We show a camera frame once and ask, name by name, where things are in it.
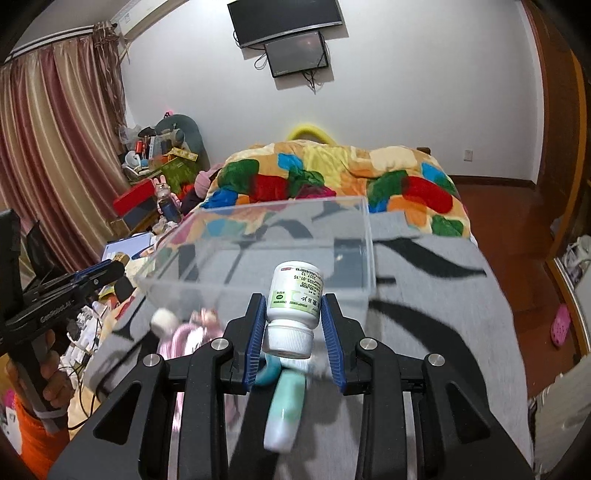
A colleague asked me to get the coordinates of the blue white book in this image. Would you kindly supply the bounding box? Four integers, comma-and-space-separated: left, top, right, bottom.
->
101, 232, 154, 261

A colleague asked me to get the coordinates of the pink rope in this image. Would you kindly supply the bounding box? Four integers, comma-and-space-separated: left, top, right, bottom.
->
156, 307, 228, 480

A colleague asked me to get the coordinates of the white medicine bottle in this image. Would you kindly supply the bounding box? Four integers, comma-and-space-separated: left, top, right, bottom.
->
263, 261, 324, 359

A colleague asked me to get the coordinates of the red box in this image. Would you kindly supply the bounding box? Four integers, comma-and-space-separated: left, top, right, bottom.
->
112, 179, 154, 217

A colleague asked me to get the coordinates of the orange sleeve forearm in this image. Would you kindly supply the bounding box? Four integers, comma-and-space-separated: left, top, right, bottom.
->
14, 397, 70, 480

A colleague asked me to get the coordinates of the striped pink curtain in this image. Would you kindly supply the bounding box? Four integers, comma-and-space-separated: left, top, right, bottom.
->
1, 22, 129, 271

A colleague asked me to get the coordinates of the pink bunny toy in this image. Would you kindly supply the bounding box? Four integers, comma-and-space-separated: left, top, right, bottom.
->
152, 175, 181, 223

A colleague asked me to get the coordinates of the colourful patchwork quilt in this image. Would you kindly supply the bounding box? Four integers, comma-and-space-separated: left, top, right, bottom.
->
184, 140, 472, 241

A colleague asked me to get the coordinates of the clear plastic storage box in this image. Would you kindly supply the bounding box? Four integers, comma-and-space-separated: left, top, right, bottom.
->
135, 197, 376, 322

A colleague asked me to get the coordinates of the small wooden block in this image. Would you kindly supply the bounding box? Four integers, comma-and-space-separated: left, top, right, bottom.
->
113, 252, 130, 266

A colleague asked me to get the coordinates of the teal tape roll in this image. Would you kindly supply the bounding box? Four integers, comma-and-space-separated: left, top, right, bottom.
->
254, 353, 283, 387

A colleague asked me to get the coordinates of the grey black blanket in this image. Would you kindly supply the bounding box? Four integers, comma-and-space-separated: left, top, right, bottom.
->
91, 212, 532, 479

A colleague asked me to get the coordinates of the mint green bottle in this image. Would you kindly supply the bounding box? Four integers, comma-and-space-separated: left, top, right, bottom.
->
263, 370, 307, 454

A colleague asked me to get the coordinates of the small wall monitor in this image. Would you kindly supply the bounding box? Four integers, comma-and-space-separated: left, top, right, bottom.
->
263, 31, 329, 78

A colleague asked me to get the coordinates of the left hand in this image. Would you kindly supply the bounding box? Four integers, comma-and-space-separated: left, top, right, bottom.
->
5, 330, 74, 416

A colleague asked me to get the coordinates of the black wall television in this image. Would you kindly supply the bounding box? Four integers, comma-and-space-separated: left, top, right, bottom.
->
228, 0, 342, 47

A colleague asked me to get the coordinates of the pink croc shoe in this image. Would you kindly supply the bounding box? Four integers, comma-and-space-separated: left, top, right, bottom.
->
550, 304, 571, 348

